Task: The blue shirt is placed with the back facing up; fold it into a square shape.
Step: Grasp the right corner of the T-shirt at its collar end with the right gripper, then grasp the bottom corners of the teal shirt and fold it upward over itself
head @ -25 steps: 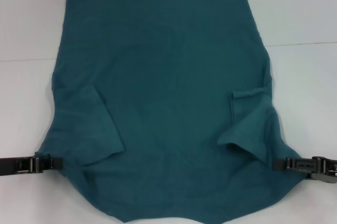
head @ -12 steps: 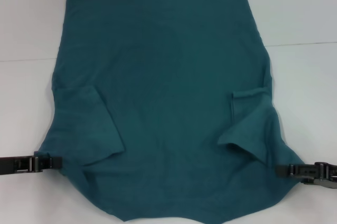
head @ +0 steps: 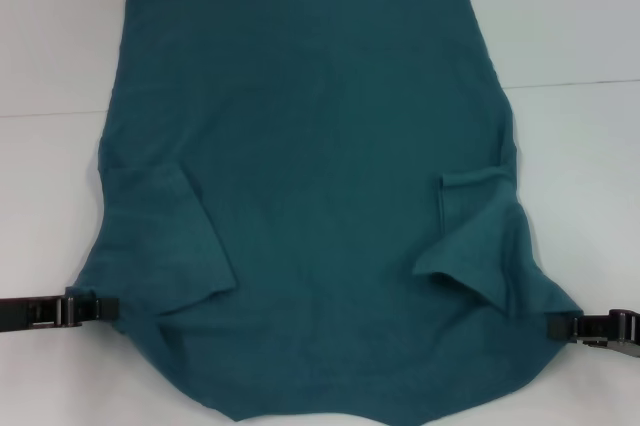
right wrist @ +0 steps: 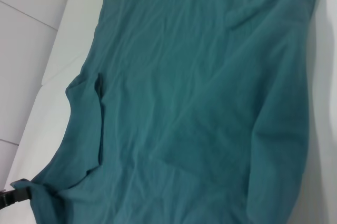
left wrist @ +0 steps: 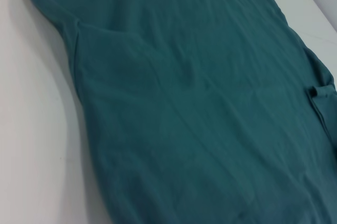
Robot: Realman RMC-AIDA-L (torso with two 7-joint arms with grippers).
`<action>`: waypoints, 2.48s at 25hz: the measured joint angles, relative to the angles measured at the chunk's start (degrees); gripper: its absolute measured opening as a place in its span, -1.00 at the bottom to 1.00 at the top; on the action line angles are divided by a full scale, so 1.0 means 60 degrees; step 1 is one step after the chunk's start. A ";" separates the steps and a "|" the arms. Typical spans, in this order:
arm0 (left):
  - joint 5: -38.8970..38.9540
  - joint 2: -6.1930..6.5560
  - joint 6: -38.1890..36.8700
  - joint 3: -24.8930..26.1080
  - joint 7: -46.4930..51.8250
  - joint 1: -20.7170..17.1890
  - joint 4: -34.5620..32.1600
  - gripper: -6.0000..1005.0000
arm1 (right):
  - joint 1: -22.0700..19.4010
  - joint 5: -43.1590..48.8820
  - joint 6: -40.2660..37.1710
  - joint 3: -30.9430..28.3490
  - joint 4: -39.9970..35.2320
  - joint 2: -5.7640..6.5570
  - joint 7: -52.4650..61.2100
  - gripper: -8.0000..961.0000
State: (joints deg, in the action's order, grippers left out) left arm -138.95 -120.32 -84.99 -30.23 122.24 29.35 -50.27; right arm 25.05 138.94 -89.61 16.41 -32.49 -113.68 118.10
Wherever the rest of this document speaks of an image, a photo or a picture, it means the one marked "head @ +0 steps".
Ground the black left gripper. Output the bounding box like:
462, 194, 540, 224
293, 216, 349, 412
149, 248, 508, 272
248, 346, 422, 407
0, 294, 121, 332

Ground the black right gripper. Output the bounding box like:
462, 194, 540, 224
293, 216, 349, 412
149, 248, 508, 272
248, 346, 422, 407
547, 310, 640, 361

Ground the blue shirt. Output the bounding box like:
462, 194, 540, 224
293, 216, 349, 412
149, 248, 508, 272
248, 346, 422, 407
69, 0, 586, 423

